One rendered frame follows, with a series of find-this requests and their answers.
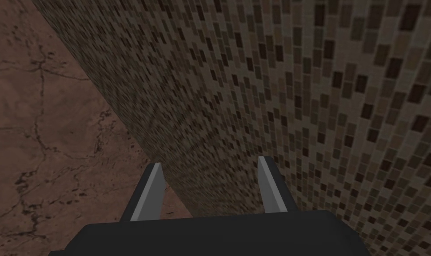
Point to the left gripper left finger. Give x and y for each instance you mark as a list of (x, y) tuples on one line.
[(148, 197)]

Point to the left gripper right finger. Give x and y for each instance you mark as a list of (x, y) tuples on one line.
[(274, 192)]

